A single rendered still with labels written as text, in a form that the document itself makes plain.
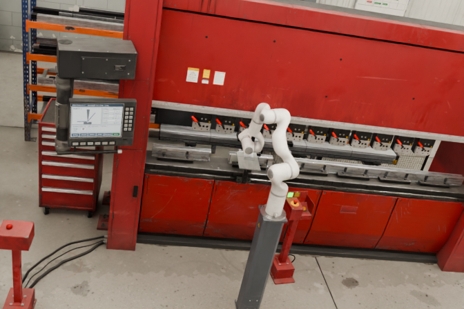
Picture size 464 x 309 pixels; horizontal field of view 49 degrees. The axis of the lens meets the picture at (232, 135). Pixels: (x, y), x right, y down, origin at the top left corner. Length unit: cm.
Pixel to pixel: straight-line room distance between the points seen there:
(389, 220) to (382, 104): 119
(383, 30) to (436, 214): 194
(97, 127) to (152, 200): 109
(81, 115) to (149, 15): 83
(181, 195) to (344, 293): 170
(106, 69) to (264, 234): 160
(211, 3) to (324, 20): 86
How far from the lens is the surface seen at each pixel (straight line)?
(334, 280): 490
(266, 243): 379
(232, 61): 396
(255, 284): 407
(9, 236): 365
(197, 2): 378
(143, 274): 450
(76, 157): 457
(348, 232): 497
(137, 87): 380
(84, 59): 342
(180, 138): 456
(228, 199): 447
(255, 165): 422
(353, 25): 404
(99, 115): 358
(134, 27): 364
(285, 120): 352
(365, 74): 425
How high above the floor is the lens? 318
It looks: 28 degrees down
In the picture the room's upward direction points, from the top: 12 degrees clockwise
